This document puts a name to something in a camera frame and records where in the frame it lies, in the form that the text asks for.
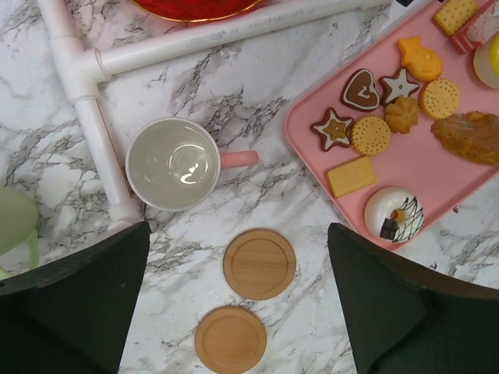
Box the white pvc pipe frame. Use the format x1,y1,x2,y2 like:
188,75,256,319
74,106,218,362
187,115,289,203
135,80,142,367
37,0,391,231

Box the rectangular yellow biscuit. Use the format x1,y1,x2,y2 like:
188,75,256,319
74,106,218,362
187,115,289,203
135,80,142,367
325,157,377,198

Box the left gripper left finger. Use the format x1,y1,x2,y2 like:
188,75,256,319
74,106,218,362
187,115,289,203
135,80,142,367
1,222,150,373

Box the right round biscuit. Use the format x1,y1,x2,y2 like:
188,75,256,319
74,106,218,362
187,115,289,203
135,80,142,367
419,79,460,120

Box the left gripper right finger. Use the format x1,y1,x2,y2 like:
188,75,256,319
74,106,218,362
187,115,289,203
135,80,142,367
327,223,498,373

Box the round biscuit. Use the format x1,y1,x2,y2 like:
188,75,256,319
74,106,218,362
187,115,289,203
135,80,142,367
419,79,460,120
351,116,391,156

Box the heart gingerbread cookie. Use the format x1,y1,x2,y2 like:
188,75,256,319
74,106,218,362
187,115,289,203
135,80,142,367
340,69,380,112

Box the yellow donut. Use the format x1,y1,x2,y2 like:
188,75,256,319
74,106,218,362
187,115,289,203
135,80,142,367
473,33,498,89

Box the wooden coaster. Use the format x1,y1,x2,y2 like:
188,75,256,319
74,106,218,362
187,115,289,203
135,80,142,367
195,305,267,373
222,228,296,301

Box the swirl butter cookie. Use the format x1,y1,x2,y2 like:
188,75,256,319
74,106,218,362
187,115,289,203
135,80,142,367
384,97,420,134

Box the square cracker biscuit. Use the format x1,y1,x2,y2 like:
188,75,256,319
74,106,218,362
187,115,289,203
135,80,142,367
433,0,479,37

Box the orange fish cookie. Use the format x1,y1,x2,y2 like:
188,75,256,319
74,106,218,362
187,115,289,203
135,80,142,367
397,36,443,82

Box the left round biscuit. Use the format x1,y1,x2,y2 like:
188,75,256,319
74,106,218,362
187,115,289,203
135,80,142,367
351,116,391,156

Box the brown croissant bread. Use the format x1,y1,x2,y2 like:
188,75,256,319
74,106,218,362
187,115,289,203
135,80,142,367
431,111,498,166

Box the lower wooden coaster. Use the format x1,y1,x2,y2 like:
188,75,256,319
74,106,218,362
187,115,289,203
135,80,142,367
195,305,267,373

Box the red three-tier stand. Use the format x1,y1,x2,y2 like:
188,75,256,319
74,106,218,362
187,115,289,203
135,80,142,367
132,0,261,23

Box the right star gingerbread cookie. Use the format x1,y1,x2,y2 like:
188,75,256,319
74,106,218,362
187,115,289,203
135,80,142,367
378,68,419,107

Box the pink serving tray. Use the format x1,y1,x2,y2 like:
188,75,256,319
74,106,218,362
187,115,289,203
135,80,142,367
285,1,498,250

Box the pink cake slice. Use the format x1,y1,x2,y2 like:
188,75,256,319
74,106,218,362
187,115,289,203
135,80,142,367
450,1,498,54

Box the green mug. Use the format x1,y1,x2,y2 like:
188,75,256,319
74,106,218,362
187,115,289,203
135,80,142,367
1,186,40,270

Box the white chocolate donut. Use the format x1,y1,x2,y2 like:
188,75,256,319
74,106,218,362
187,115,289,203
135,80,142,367
364,186,425,243

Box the star gingerbread cookie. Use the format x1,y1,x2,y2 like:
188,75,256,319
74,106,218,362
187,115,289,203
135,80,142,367
310,108,354,152
378,68,419,107

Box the left star gingerbread cookie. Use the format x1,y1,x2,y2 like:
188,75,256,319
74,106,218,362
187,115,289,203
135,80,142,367
310,108,354,152

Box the upper wooden coaster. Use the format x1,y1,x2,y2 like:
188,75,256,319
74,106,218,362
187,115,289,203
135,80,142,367
222,228,296,301

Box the pink mug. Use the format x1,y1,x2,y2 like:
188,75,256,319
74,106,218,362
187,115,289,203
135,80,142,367
126,117,259,212

